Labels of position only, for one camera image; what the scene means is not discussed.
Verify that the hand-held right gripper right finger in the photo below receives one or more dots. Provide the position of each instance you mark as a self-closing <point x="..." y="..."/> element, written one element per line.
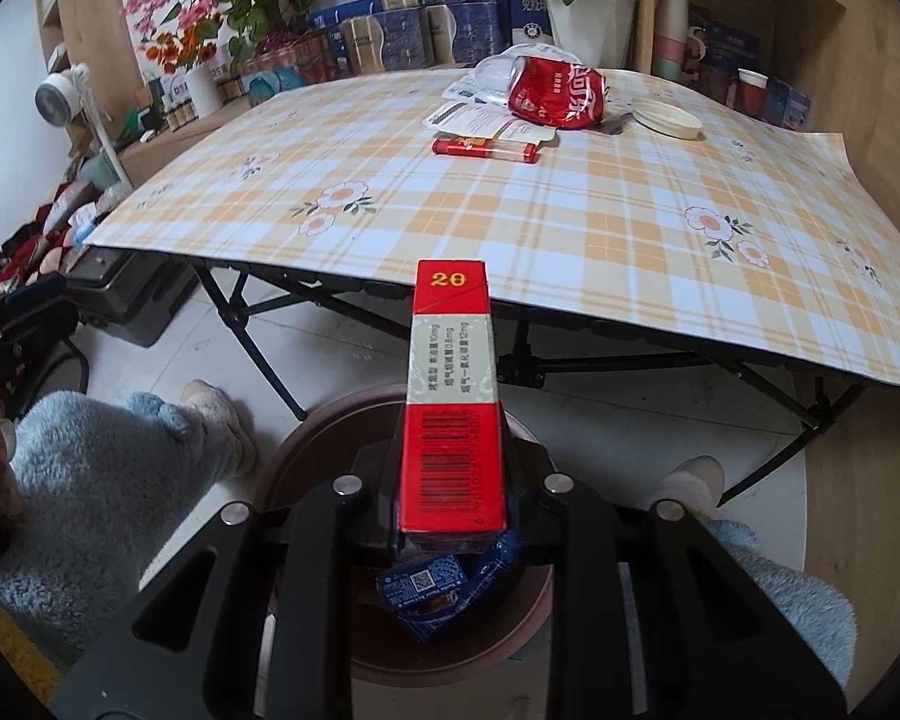
<point x="566" y="514"/>

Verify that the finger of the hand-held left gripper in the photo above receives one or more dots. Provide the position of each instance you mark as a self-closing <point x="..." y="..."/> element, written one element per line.
<point x="34" y="298"/>
<point x="45" y="334"/>

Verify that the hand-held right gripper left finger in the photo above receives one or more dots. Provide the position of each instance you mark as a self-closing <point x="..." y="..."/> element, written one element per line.
<point x="345" y="514"/>

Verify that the brown plastic bin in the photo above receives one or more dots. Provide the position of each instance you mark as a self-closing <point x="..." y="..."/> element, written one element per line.
<point x="330" y="442"/>

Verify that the blue snack bag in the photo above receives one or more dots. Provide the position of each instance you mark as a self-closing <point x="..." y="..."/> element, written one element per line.
<point x="435" y="585"/>

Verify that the red cigarette box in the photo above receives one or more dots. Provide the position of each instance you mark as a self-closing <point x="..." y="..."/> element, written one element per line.
<point x="454" y="405"/>

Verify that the heap of clothes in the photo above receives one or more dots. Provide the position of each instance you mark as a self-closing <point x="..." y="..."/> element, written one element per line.
<point x="37" y="232"/>

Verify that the black case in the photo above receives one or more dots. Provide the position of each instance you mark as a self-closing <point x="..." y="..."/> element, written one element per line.
<point x="131" y="300"/>

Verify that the person's right slipper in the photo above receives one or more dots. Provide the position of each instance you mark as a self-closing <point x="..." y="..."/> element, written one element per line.
<point x="690" y="484"/>

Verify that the person's slipper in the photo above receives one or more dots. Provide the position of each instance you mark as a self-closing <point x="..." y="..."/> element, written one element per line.
<point x="690" y="484"/>
<point x="225" y="420"/>

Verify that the person's left slipper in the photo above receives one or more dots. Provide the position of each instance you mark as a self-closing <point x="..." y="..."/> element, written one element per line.
<point x="225" y="420"/>

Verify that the person's left leg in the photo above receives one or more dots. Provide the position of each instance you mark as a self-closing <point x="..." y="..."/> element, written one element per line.
<point x="90" y="495"/>

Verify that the person's leg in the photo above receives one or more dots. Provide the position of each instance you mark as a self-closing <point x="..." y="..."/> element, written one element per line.
<point x="780" y="600"/>
<point x="90" y="495"/>

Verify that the white stand fan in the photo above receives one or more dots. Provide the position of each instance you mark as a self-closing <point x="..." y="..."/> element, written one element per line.
<point x="60" y="94"/>

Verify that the wooden sideboard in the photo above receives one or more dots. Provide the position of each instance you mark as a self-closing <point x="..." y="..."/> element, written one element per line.
<point x="187" y="139"/>

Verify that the person's right leg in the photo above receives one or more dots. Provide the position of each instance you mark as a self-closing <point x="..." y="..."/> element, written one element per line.
<point x="780" y="600"/>

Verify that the row of small bottles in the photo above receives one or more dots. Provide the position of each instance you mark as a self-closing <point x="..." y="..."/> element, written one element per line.
<point x="178" y="114"/>

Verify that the orange flower bunch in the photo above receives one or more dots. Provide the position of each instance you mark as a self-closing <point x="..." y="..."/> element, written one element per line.
<point x="184" y="49"/>

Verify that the striped wavy tin planter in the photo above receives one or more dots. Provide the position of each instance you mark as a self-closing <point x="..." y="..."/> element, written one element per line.
<point x="281" y="71"/>

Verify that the white paper sheet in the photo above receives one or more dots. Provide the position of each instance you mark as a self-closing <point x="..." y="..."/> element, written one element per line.
<point x="472" y="120"/>

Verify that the white round lid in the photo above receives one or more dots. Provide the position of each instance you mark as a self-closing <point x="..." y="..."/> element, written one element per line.
<point x="667" y="118"/>

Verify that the flat blue box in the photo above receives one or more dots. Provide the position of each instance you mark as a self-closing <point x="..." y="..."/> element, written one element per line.
<point x="341" y="21"/>

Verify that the red crumpled bag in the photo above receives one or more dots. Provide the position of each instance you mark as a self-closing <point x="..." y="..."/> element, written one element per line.
<point x="559" y="94"/>

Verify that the clear plastic packet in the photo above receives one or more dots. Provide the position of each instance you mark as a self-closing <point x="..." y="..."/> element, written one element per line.
<point x="495" y="75"/>

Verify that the brown cup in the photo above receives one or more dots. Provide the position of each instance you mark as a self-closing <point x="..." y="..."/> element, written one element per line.
<point x="716" y="86"/>

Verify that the red paper cup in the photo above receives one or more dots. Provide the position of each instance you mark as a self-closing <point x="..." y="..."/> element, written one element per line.
<point x="751" y="94"/>

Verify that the small blue box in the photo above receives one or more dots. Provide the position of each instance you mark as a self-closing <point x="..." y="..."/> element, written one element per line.
<point x="789" y="105"/>

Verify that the stack of pastel cups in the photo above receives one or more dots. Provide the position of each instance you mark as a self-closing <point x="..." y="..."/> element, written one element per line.
<point x="670" y="34"/>

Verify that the white blue box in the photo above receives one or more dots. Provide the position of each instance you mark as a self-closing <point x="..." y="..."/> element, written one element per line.
<point x="531" y="19"/>

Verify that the blue printed box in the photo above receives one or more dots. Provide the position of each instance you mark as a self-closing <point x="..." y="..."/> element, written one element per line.
<point x="727" y="37"/>

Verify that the red rose plant white pot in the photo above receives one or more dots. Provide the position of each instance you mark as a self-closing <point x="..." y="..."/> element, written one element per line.
<point x="589" y="7"/>

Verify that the wooden shelf unit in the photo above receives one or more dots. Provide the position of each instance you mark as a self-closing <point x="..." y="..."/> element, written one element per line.
<point x="795" y="22"/>

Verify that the black folding table frame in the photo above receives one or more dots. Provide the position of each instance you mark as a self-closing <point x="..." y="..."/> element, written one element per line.
<point x="547" y="360"/>

